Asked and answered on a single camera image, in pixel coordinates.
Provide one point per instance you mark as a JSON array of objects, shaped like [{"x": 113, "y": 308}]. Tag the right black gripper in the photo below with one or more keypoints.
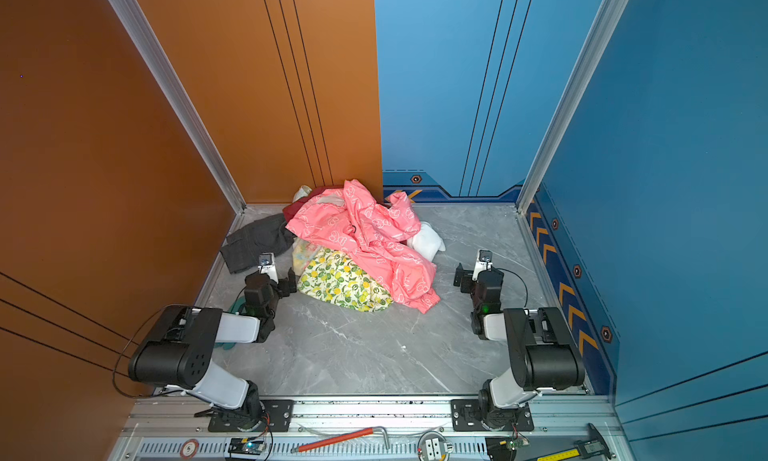
[{"x": 462, "y": 276}]

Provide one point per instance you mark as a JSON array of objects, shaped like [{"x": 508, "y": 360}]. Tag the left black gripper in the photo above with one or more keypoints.
[{"x": 285, "y": 281}]

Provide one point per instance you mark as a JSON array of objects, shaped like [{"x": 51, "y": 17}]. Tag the dark red cloth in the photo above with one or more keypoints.
[{"x": 291, "y": 210}]

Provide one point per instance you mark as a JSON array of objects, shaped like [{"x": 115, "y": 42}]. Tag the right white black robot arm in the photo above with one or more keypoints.
[{"x": 542, "y": 355}]

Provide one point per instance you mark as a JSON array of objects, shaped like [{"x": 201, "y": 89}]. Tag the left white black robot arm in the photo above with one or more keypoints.
[{"x": 176, "y": 353}]

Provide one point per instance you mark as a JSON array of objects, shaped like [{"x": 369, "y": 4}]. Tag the dark grey cloth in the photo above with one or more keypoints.
[{"x": 266, "y": 235}]

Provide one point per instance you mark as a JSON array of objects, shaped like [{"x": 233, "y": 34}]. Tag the lemon print cloth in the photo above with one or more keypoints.
[{"x": 334, "y": 278}]

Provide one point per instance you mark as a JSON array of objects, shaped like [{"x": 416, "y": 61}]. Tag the white cloth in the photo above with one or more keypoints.
[{"x": 427, "y": 242}]

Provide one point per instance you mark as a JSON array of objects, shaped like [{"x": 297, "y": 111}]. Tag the pink patterned cloth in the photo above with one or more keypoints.
[{"x": 351, "y": 220}]

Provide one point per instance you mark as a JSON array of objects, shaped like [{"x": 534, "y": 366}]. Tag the green work glove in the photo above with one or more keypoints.
[{"x": 236, "y": 306}]

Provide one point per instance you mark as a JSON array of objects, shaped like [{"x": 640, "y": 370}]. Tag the green circuit board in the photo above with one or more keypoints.
[{"x": 242, "y": 448}]

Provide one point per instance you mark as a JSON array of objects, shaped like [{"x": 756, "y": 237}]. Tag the small white connector block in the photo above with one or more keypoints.
[{"x": 434, "y": 446}]

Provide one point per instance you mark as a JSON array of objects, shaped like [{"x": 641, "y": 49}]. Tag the yellow tape measure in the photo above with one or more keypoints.
[{"x": 561, "y": 456}]

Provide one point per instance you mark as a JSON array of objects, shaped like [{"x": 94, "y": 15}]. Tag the black digital caliper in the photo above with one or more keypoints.
[{"x": 594, "y": 446}]

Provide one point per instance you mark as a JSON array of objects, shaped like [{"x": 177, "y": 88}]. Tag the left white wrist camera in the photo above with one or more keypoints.
[{"x": 266, "y": 265}]

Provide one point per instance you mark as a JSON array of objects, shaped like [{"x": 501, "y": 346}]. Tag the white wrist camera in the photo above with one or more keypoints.
[
  {"x": 266, "y": 265},
  {"x": 483, "y": 261}
]

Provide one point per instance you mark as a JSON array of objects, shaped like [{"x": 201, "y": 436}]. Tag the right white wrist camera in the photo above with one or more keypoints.
[{"x": 483, "y": 261}]

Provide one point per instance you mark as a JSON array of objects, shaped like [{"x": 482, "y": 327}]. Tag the cream cloth at wall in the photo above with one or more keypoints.
[{"x": 302, "y": 192}]

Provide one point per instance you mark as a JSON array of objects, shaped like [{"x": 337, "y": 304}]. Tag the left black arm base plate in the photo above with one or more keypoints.
[{"x": 273, "y": 415}]

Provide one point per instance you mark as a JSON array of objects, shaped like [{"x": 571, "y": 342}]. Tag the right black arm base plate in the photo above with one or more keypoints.
[{"x": 469, "y": 415}]

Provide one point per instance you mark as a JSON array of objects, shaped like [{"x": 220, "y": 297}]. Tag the small board with wires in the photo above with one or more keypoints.
[{"x": 505, "y": 448}]

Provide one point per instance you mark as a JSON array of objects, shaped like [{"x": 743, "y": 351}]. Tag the red handled hex key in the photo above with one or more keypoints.
[{"x": 341, "y": 438}]

